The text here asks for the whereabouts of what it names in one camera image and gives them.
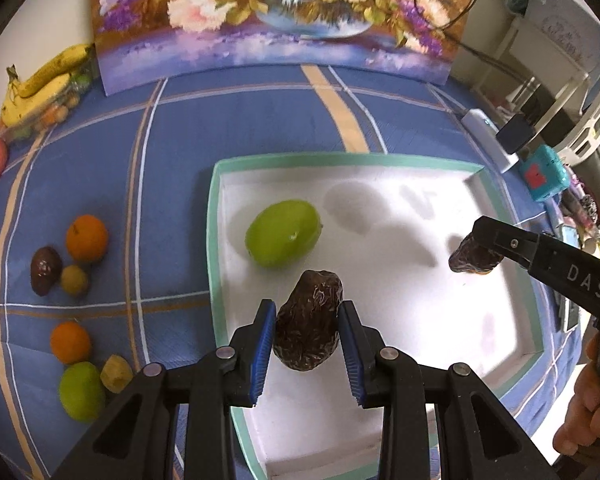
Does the person's right hand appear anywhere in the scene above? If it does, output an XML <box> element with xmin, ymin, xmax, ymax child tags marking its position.
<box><xmin>552</xmin><ymin>332</ymin><xmax>600</xmax><ymax>461</ymax></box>

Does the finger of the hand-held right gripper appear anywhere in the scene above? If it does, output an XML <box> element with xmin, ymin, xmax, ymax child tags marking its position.
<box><xmin>472</xmin><ymin>216</ymin><xmax>541</xmax><ymax>273</ymax></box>

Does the floral painting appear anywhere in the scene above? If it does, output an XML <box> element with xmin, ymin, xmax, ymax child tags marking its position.
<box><xmin>90</xmin><ymin>0</ymin><xmax>482</xmax><ymax>97</ymax></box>

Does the matte brown avocado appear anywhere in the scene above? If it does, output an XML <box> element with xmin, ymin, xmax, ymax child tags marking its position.
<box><xmin>273</xmin><ymin>270</ymin><xmax>344</xmax><ymax>372</ymax></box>

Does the large orange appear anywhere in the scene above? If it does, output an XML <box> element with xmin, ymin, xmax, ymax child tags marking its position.
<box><xmin>66</xmin><ymin>214</ymin><xmax>109</xmax><ymax>262</ymax></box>

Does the yellow banana bunch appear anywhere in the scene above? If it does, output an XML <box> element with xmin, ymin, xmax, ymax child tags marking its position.
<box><xmin>0</xmin><ymin>42</ymin><xmax>94</xmax><ymax>133</ymax></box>

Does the teal box with red label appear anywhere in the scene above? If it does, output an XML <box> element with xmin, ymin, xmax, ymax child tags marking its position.
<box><xmin>520</xmin><ymin>144</ymin><xmax>571</xmax><ymax>202</ymax></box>

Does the small orange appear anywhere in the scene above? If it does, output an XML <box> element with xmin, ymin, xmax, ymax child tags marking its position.
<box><xmin>50</xmin><ymin>321</ymin><xmax>91</xmax><ymax>365</ymax></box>

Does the small yellow lemon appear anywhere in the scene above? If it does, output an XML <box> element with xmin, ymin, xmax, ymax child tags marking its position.
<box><xmin>100</xmin><ymin>354</ymin><xmax>134</xmax><ymax>393</ymax></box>

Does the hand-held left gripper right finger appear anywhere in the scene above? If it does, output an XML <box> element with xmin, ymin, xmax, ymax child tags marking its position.
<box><xmin>337</xmin><ymin>300</ymin><xmax>563</xmax><ymax>480</ymax></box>

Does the clear plastic produce box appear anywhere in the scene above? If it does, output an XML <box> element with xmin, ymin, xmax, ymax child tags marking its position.
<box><xmin>0</xmin><ymin>67</ymin><xmax>98</xmax><ymax>143</ymax></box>

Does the black charger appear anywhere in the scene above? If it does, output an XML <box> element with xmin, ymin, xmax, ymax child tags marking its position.
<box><xmin>496</xmin><ymin>114</ymin><xmax>537</xmax><ymax>155</ymax></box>

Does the grey tablet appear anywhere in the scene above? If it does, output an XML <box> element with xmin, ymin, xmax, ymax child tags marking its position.
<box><xmin>557</xmin><ymin>290</ymin><xmax>581</xmax><ymax>333</ymax></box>

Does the pile of small items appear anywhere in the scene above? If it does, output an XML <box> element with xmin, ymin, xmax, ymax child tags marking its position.
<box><xmin>555</xmin><ymin>180</ymin><xmax>600</xmax><ymax>261</ymax></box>

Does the white tray with green rim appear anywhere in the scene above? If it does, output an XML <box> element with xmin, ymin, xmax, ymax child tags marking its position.
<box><xmin>206</xmin><ymin>152</ymin><xmax>553</xmax><ymax>480</ymax></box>

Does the dark wrinkled avocado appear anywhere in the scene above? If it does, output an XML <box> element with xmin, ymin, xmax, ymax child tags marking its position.
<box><xmin>448</xmin><ymin>232</ymin><xmax>503</xmax><ymax>276</ymax></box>

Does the small glossy dark avocado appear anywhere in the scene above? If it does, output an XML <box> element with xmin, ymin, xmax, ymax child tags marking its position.
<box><xmin>30</xmin><ymin>246</ymin><xmax>63</xmax><ymax>297</ymax></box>

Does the blue plaid tablecloth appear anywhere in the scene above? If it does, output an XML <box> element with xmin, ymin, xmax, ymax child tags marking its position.
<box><xmin>0</xmin><ymin>62</ymin><xmax>588</xmax><ymax>480</ymax></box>

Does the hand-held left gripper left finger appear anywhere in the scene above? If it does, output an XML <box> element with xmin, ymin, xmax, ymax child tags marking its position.
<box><xmin>52</xmin><ymin>299</ymin><xmax>277</xmax><ymax>480</ymax></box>

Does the black cable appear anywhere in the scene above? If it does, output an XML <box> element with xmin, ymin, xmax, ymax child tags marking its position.
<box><xmin>412</xmin><ymin>0</ymin><xmax>536</xmax><ymax>126</ymax></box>

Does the brown kiwi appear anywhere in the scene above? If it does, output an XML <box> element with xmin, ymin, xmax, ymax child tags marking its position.
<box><xmin>60</xmin><ymin>264</ymin><xmax>89</xmax><ymax>296</ymax></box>

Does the white power strip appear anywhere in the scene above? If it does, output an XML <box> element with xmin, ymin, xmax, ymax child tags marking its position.
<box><xmin>461</xmin><ymin>108</ymin><xmax>521</xmax><ymax>174</ymax></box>

